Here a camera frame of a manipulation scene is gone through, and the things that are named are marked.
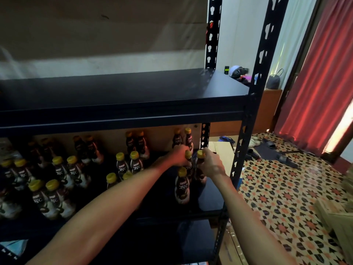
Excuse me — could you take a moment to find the person's left forearm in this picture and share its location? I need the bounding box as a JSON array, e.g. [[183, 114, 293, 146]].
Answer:
[[26, 162, 173, 265]]

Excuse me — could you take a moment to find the person's right hand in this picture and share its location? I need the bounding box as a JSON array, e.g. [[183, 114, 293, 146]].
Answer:
[[197, 148, 228, 180]]

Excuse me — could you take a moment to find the bottle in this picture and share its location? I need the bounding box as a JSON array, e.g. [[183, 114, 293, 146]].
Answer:
[[195, 149, 207, 183], [185, 150, 194, 180]]

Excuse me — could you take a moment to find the row of yellow-capped coffee bottles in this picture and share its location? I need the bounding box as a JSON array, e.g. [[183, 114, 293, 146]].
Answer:
[[0, 127, 209, 221]]

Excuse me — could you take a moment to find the red curtain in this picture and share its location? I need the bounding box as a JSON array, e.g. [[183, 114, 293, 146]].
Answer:
[[274, 0, 353, 158]]

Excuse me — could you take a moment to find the person's left hand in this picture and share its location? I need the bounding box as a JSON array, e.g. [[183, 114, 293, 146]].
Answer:
[[163, 144, 193, 169]]

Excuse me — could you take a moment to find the white round helmet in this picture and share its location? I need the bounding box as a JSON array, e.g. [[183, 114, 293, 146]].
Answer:
[[229, 65, 250, 81]]

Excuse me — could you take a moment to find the brown wooden cabinet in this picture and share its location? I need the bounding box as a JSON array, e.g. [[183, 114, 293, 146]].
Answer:
[[211, 88, 283, 137]]

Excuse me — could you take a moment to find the black metal shelf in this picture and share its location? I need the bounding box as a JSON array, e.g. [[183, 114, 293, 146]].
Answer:
[[0, 0, 290, 265]]

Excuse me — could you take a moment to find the grey bag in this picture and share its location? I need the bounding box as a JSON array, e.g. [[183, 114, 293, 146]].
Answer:
[[266, 69, 283, 90]]

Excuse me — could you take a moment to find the dark floor mat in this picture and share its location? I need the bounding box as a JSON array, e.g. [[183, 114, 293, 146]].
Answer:
[[245, 138, 303, 170]]

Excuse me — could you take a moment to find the person's right forearm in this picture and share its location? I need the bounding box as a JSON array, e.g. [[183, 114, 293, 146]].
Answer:
[[218, 174, 299, 265]]

